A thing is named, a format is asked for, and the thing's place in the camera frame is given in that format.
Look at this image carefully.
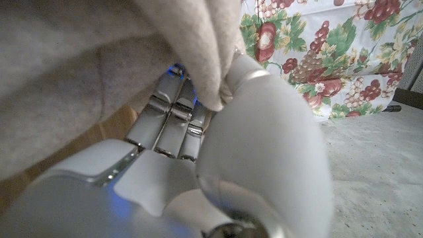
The black backdrop pole end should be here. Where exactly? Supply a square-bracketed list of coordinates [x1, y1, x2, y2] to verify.
[382, 104, 403, 114]

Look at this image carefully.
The floral fruit print backdrop cloth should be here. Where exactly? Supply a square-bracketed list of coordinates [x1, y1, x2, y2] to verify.
[239, 0, 423, 122]

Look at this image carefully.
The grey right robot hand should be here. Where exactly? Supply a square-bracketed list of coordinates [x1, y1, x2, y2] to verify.
[0, 54, 334, 238]

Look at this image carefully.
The beige wool coat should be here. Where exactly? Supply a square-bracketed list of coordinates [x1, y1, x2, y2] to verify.
[0, 0, 247, 181]

